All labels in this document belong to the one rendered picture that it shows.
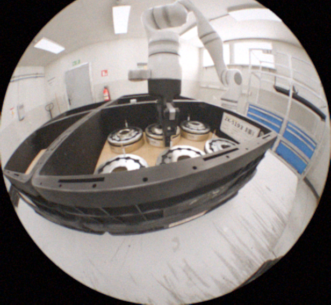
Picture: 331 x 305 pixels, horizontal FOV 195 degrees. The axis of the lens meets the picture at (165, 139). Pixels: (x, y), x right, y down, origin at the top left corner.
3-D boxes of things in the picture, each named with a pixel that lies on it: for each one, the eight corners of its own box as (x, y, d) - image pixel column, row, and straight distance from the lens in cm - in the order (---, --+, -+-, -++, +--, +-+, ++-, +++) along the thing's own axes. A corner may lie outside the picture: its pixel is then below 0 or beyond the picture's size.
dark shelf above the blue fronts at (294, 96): (275, 92, 247) (276, 89, 248) (321, 119, 258) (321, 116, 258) (272, 87, 204) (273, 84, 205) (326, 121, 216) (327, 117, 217)
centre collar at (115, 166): (135, 162, 17) (134, 160, 17) (134, 187, 14) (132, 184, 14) (109, 164, 19) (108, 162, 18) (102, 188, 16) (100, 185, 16)
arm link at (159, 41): (134, 57, 23) (176, 51, 20) (137, 7, 31) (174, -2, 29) (150, 63, 29) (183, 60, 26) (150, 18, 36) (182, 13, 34)
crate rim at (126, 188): (203, 106, 43) (204, 101, 43) (275, 143, 27) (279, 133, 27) (100, 115, 36) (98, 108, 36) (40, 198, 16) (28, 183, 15)
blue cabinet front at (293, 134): (274, 151, 209) (287, 121, 199) (301, 174, 221) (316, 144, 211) (274, 151, 206) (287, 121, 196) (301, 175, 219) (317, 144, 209)
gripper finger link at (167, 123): (163, 107, 17) (162, 131, 21) (165, 113, 16) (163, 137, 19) (178, 107, 18) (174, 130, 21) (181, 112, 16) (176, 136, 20)
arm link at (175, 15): (183, 2, 25) (188, 2, 39) (139, 11, 27) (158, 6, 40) (189, 29, 26) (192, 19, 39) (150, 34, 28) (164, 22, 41)
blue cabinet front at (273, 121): (242, 130, 224) (249, 103, 214) (271, 149, 209) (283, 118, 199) (241, 130, 221) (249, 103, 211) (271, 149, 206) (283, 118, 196)
